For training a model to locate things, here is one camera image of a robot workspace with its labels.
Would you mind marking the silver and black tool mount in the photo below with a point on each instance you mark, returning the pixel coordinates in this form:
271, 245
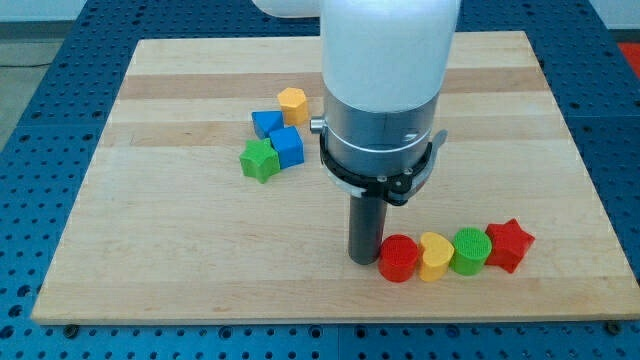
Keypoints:
384, 155

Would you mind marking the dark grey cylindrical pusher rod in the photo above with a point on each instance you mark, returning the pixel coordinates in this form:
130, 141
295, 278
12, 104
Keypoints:
366, 227

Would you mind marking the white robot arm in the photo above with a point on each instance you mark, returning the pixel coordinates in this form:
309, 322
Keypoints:
383, 67

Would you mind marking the green star block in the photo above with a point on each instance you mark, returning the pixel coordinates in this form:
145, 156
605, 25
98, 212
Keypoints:
259, 160

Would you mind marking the red star block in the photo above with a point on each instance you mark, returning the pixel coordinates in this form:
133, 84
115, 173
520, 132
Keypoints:
510, 244

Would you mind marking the red cylinder block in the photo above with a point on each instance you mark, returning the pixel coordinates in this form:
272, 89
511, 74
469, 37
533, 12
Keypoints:
398, 256

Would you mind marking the yellow heart block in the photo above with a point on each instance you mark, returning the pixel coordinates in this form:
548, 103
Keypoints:
436, 254

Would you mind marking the yellow hexagon block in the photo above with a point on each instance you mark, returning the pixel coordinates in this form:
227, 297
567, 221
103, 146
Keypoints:
294, 106

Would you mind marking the green cylinder block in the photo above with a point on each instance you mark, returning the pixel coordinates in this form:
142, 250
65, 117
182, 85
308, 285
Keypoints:
472, 248

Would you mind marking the blue block behind cube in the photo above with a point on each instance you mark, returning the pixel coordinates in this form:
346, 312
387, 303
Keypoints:
265, 122

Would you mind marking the light wooden board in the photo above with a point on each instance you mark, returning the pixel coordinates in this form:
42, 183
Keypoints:
166, 229

